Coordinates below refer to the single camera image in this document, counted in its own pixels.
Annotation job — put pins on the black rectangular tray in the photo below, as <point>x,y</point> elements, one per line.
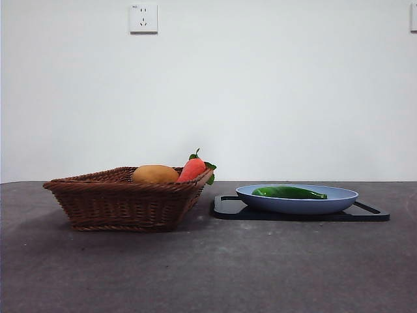
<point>368,216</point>

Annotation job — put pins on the brown woven wicker basket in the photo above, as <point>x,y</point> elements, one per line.
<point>123,205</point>

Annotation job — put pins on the orange carrot with green leaves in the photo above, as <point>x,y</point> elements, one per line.
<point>192,169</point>

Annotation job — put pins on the white wall socket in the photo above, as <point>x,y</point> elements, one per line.
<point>143,18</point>

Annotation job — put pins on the long green pepper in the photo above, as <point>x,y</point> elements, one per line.
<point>286,192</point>

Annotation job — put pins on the yellow-brown potato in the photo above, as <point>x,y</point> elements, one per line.
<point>154,174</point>

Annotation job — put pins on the blue round plate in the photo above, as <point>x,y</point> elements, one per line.
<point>293,205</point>

